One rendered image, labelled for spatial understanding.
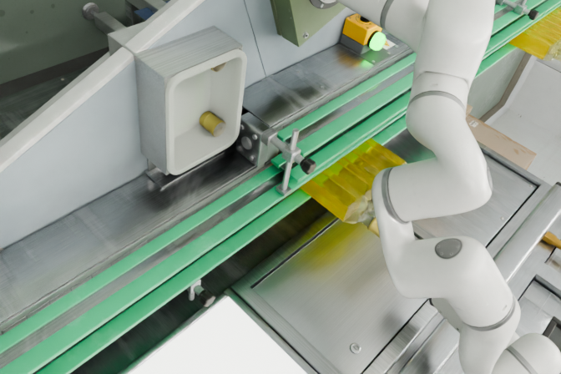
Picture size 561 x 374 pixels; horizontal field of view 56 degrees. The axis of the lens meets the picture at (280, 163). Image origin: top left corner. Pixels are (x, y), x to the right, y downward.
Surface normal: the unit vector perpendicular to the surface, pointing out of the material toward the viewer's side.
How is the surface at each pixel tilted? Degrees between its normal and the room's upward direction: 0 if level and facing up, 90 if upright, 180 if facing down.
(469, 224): 91
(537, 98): 90
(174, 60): 90
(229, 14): 0
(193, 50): 90
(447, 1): 102
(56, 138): 0
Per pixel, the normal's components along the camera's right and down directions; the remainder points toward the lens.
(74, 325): 0.14, -0.71
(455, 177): -0.73, 0.25
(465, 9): 0.03, -0.57
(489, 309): 0.14, 0.42
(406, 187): -0.66, -0.15
